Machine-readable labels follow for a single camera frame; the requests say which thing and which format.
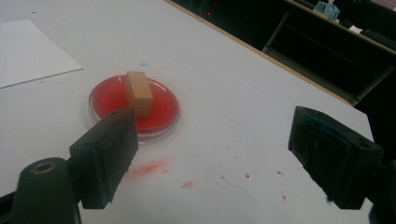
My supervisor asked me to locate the black keyboard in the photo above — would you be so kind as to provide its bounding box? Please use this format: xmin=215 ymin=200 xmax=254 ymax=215
xmin=360 ymin=28 xmax=396 ymax=51

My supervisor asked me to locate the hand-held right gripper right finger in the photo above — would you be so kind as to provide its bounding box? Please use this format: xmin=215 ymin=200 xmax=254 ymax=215
xmin=287 ymin=105 xmax=386 ymax=211

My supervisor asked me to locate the wooden stamp block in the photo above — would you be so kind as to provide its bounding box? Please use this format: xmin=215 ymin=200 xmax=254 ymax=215
xmin=124 ymin=70 xmax=155 ymax=118

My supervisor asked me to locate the round red ink pad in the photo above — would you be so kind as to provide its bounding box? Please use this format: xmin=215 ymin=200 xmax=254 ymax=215
xmin=88 ymin=73 xmax=182 ymax=146

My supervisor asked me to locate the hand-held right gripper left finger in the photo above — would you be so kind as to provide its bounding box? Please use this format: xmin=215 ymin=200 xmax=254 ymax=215
xmin=68 ymin=106 xmax=140 ymax=210

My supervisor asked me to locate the pale blue clear box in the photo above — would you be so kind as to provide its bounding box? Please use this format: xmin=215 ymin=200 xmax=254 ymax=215
xmin=312 ymin=0 xmax=342 ymax=22

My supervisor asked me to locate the white paper sheet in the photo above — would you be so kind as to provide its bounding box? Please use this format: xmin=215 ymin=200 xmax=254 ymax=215
xmin=0 ymin=19 xmax=84 ymax=90

